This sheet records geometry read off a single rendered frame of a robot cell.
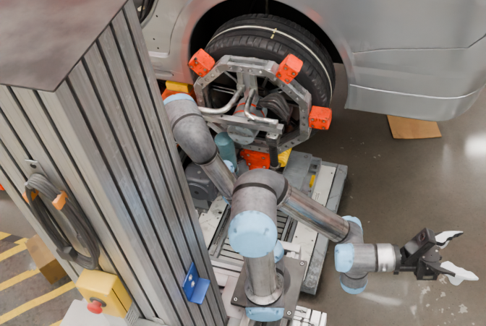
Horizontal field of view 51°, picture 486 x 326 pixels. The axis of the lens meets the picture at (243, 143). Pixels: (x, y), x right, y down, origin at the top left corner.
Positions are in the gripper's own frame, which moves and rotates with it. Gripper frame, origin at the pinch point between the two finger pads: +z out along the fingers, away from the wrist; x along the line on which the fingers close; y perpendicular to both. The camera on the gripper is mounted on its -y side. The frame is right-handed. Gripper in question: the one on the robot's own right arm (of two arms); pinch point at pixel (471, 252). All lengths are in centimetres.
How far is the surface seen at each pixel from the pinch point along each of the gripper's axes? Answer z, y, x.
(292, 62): -46, -4, -93
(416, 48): 4, -5, -99
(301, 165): -44, 85, -128
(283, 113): -51, 13, -81
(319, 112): -35, 22, -94
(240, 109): -70, 20, -94
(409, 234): 14, 111, -99
